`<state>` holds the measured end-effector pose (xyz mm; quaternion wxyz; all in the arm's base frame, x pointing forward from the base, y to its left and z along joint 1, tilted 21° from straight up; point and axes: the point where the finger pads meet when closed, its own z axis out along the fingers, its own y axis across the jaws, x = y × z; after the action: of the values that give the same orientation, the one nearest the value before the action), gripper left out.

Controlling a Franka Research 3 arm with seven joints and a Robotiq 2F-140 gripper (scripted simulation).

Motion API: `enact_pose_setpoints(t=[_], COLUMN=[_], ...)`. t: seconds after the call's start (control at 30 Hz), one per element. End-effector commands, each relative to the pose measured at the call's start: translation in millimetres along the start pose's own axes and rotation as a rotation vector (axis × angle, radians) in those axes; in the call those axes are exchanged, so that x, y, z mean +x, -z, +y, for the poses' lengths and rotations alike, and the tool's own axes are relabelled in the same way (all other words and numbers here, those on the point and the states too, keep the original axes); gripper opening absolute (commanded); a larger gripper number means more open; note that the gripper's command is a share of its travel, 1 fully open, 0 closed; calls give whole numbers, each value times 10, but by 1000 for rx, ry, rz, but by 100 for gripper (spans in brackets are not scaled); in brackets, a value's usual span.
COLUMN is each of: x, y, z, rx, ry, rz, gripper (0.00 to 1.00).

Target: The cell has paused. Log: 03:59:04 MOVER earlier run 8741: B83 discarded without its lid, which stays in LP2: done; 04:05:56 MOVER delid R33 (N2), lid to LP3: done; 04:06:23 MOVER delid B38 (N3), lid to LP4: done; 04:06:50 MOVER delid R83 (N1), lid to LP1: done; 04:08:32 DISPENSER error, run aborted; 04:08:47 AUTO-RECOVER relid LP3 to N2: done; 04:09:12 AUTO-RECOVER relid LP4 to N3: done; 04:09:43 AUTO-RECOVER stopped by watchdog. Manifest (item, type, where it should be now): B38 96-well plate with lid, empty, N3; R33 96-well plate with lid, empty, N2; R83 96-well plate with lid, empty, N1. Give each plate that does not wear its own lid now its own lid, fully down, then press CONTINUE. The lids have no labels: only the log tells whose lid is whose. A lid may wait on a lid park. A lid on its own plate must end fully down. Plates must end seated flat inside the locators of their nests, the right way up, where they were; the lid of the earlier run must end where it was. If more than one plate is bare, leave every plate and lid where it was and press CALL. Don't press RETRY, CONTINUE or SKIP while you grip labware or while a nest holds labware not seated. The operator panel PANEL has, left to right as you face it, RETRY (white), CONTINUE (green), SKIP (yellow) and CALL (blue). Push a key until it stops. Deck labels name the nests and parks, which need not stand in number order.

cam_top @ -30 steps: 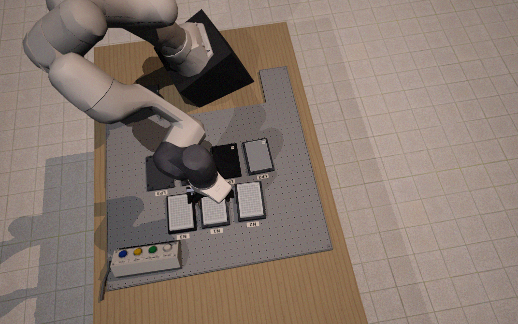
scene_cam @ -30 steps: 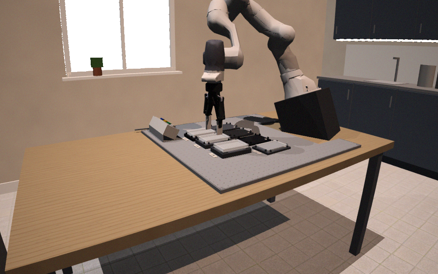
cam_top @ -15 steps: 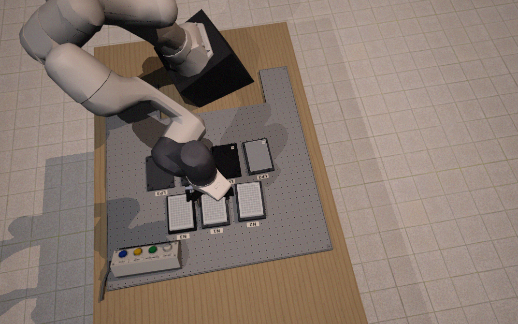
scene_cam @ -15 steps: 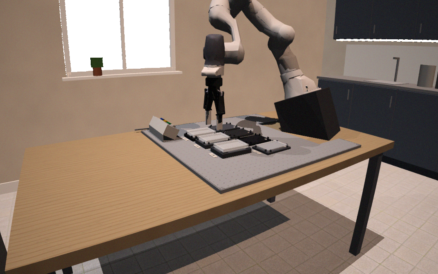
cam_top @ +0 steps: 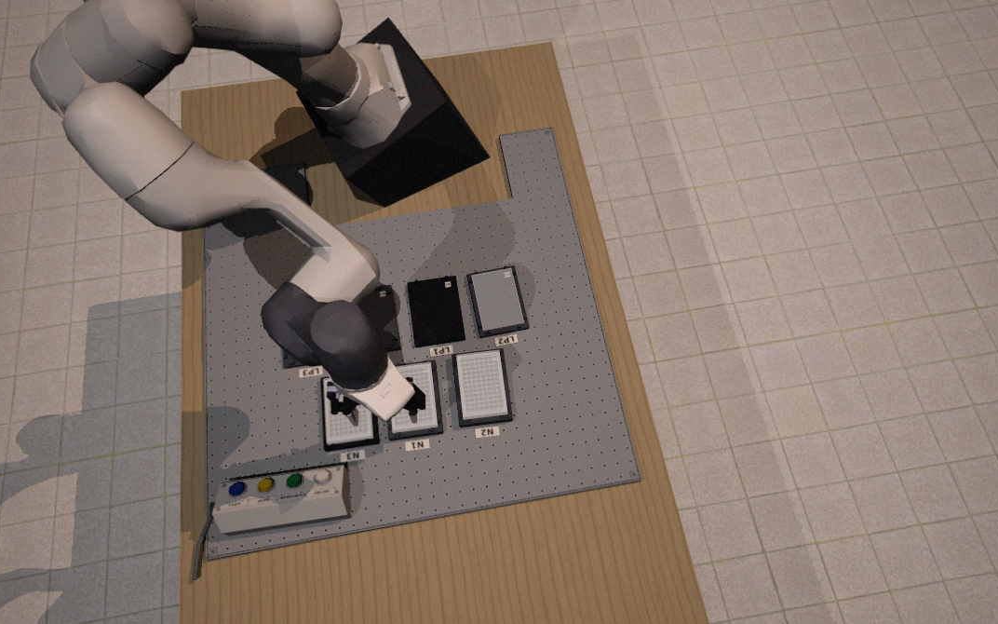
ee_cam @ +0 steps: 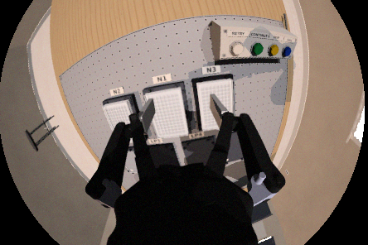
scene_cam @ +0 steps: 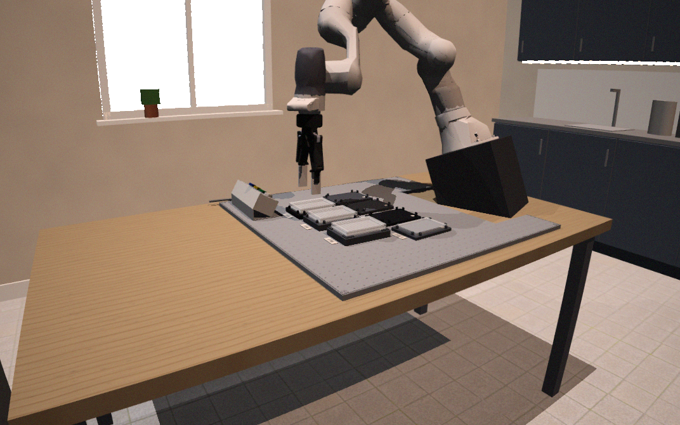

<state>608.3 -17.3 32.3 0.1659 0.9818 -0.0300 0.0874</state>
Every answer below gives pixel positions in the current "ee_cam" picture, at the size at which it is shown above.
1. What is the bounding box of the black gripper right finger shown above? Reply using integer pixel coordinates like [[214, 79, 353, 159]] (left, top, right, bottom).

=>
[[193, 94, 285, 209]]

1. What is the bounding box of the grey button panel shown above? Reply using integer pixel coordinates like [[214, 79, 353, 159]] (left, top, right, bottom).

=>
[[208, 13, 298, 60]]

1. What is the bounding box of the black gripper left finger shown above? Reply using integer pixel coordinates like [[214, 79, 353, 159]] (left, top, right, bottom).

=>
[[85, 98, 168, 209]]

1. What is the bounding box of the grey perforated base plate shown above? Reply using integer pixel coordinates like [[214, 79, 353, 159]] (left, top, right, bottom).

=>
[[59, 14, 288, 160]]

